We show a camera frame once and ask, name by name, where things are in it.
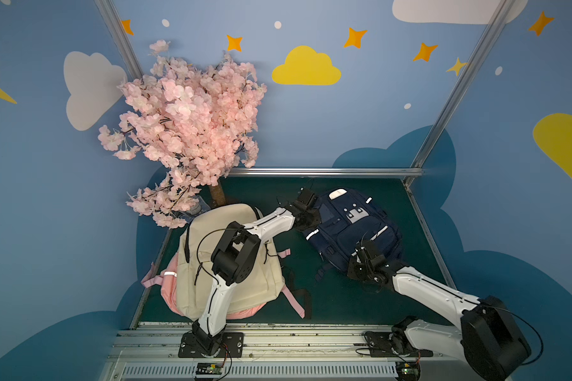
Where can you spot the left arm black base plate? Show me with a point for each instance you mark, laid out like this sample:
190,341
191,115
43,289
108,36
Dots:
229,344

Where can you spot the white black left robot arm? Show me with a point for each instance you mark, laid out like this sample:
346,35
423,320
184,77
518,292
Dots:
234,257

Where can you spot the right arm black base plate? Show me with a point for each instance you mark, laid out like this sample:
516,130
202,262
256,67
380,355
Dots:
389,344

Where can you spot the aluminium corner post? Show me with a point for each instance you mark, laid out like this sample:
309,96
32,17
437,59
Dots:
112,20
482,49

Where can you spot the pink backpack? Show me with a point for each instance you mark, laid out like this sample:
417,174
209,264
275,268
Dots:
185,288

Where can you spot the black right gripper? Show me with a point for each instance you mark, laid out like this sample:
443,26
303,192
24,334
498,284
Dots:
362,257

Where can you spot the left green circuit board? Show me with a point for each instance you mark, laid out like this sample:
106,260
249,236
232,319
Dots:
209,371

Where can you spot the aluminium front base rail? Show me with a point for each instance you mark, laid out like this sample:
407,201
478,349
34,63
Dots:
271,352

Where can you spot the navy blue backpack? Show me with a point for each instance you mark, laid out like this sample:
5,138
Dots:
347,217

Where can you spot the aluminium back rail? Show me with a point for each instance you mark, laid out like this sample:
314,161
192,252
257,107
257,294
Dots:
385,173

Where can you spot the beige and navy backpack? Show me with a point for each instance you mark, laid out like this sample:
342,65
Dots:
202,235

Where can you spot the pink artificial blossom tree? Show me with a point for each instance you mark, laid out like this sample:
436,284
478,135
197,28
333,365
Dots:
198,123

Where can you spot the aluminium left corner post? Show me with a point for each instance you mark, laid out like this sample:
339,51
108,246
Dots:
112,20

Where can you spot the green circuit board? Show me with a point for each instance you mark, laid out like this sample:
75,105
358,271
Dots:
209,371
407,371

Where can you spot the right green circuit board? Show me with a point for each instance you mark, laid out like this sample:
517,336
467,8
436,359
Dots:
407,371

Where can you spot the aluminium right corner post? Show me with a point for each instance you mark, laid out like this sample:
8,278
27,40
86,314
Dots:
482,49

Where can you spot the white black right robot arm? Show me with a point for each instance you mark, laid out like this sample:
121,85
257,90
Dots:
481,332

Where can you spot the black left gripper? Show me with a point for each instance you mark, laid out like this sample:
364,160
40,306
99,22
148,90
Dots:
306,202

